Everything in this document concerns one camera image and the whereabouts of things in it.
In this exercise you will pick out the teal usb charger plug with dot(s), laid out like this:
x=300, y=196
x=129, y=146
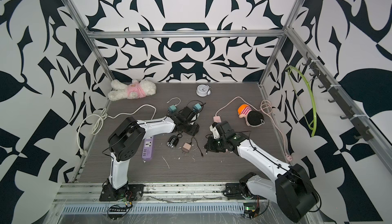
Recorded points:
x=198, y=107

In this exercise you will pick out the pink power strip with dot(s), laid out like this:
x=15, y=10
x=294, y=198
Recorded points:
x=217, y=119

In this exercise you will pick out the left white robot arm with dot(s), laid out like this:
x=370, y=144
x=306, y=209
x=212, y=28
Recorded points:
x=127, y=138

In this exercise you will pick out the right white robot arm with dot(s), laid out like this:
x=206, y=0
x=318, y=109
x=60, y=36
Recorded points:
x=288, y=186

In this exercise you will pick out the green plastic hanger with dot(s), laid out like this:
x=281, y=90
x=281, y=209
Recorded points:
x=304, y=97

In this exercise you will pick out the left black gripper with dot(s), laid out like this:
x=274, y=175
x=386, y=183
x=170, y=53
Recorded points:
x=195, y=128

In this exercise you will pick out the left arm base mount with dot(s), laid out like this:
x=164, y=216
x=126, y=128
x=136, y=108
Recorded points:
x=129, y=192

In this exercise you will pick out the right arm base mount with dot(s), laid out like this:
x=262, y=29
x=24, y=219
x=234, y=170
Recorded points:
x=240, y=190

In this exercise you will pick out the aluminium frame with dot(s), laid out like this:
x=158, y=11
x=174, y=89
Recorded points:
x=224, y=43

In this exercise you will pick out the white plush toy pink outfit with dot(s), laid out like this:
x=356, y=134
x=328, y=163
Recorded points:
x=134, y=90

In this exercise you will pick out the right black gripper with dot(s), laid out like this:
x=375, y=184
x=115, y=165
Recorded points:
x=209, y=146

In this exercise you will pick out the small white alarm clock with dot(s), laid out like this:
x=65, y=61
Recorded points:
x=203, y=90

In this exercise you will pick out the purple power strip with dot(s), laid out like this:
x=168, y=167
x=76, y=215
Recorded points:
x=147, y=153

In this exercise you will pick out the black wall hook rack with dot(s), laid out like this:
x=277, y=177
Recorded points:
x=341, y=98

